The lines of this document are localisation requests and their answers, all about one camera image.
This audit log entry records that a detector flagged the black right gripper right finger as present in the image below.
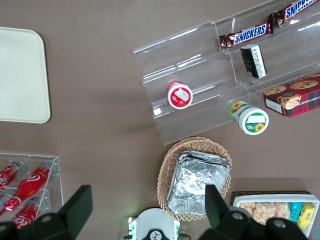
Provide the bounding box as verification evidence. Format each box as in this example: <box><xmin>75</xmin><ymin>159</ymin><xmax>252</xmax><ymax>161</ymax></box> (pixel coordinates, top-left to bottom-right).
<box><xmin>199</xmin><ymin>184</ymin><xmax>266</xmax><ymax>240</ymax></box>

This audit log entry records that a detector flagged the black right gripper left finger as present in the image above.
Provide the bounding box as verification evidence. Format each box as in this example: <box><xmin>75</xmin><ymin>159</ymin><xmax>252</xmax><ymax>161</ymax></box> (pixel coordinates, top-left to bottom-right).
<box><xmin>27</xmin><ymin>184</ymin><xmax>94</xmax><ymax>240</ymax></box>

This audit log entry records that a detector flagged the light wicker basket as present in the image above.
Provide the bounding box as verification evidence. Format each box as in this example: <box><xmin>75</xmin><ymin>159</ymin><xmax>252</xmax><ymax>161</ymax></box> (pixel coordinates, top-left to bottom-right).
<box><xmin>156</xmin><ymin>136</ymin><xmax>233</xmax><ymax>222</ymax></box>

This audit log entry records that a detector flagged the beige plastic tray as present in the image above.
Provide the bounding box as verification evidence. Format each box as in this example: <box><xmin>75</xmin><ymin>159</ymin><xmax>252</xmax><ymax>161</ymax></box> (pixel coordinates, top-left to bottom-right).
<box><xmin>0</xmin><ymin>26</ymin><xmax>52</xmax><ymax>124</ymax></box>

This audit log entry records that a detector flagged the rice cracker snack pack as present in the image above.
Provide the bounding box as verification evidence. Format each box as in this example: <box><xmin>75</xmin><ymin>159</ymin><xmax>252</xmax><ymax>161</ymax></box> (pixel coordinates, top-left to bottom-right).
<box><xmin>239</xmin><ymin>201</ymin><xmax>257</xmax><ymax>219</ymax></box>
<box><xmin>253</xmin><ymin>201</ymin><xmax>277</xmax><ymax>226</ymax></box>
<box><xmin>274</xmin><ymin>201</ymin><xmax>292</xmax><ymax>221</ymax></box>

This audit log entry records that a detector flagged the clear acrylic bottle rack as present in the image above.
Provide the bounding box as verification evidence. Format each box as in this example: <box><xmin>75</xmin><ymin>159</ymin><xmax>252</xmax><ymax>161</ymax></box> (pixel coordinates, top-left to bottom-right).
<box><xmin>0</xmin><ymin>152</ymin><xmax>65</xmax><ymax>226</ymax></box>

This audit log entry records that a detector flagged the stack of foil trays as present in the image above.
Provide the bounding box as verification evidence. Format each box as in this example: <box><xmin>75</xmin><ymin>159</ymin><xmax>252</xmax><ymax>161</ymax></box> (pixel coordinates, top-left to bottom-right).
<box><xmin>166</xmin><ymin>149</ymin><xmax>232</xmax><ymax>217</ymax></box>

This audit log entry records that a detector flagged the red cola bottle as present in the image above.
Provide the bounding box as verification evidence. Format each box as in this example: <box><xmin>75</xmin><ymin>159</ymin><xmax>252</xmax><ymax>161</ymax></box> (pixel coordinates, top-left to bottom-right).
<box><xmin>0</xmin><ymin>159</ymin><xmax>27</xmax><ymax>192</ymax></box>
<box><xmin>11</xmin><ymin>199</ymin><xmax>43</xmax><ymax>230</ymax></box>
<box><xmin>4</xmin><ymin>161</ymin><xmax>53</xmax><ymax>211</ymax></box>

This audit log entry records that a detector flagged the white rectangular bin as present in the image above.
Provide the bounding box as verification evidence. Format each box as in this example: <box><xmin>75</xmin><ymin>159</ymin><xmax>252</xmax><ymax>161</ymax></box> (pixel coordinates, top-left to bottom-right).
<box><xmin>232</xmin><ymin>194</ymin><xmax>320</xmax><ymax>239</ymax></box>

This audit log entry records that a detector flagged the teal snack packet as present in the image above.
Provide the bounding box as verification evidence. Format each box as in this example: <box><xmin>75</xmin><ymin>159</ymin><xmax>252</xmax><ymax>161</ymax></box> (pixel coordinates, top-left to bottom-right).
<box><xmin>288</xmin><ymin>201</ymin><xmax>304</xmax><ymax>223</ymax></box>

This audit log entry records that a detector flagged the yellow snack packet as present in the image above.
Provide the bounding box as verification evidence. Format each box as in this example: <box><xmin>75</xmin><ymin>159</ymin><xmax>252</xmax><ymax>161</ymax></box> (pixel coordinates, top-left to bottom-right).
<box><xmin>296</xmin><ymin>202</ymin><xmax>316</xmax><ymax>232</ymax></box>

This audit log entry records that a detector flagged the green sunflower yogurt cup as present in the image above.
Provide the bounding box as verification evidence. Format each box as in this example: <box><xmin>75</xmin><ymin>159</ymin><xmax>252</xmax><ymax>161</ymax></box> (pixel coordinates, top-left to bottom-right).
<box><xmin>227</xmin><ymin>100</ymin><xmax>270</xmax><ymax>136</ymax></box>

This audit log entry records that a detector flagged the red strawberry yogurt cup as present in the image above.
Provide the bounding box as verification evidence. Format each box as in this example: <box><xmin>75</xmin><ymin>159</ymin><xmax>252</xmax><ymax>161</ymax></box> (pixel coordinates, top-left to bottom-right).
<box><xmin>166</xmin><ymin>80</ymin><xmax>194</xmax><ymax>110</ymax></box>

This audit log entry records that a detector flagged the red tartan cookie box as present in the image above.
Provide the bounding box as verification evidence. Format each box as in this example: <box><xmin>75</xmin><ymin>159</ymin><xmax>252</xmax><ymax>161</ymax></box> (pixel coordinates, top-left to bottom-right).
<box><xmin>262</xmin><ymin>72</ymin><xmax>320</xmax><ymax>119</ymax></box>

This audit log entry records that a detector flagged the clear acrylic stepped shelf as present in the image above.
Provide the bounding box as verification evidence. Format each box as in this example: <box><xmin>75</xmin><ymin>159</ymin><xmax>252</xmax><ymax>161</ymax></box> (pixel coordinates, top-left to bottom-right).
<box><xmin>132</xmin><ymin>0</ymin><xmax>320</xmax><ymax>146</ymax></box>

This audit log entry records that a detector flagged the black and white small box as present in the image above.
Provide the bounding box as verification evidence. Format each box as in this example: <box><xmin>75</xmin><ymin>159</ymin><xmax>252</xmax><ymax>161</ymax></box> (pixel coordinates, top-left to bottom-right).
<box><xmin>239</xmin><ymin>43</ymin><xmax>268</xmax><ymax>80</ymax></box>

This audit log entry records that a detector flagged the snickers chocolate bar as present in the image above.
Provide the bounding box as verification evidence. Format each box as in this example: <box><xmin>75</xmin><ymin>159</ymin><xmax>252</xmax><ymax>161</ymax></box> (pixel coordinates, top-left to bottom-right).
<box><xmin>267</xmin><ymin>0</ymin><xmax>320</xmax><ymax>29</ymax></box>
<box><xmin>218</xmin><ymin>21</ymin><xmax>275</xmax><ymax>52</ymax></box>

